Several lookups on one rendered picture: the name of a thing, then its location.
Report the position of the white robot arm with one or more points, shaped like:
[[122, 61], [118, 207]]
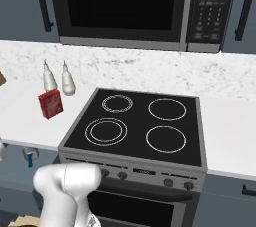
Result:
[[65, 187]]

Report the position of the white squeeze bottle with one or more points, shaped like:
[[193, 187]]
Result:
[[49, 79], [68, 82]]

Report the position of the grey-blue drawer front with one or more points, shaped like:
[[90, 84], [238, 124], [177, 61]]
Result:
[[226, 204]]

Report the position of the grey-blue open drawer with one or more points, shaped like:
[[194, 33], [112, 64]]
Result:
[[16, 177]]

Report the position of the dark stove knob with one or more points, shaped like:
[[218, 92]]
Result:
[[188, 185], [105, 172], [122, 175], [168, 182]]

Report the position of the black and steel microwave oven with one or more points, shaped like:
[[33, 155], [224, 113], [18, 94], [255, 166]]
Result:
[[120, 4]]

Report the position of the red box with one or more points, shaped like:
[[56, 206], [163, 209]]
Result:
[[50, 103]]

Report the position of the brown object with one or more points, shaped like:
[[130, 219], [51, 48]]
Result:
[[2, 79]]

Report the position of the black oven door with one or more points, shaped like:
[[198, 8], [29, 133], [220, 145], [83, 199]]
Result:
[[140, 209]]

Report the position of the black and steel stove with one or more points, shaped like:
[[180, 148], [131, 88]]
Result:
[[136, 124]]

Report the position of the grey-blue wall cupboard door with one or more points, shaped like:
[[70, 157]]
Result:
[[20, 7], [233, 11]]

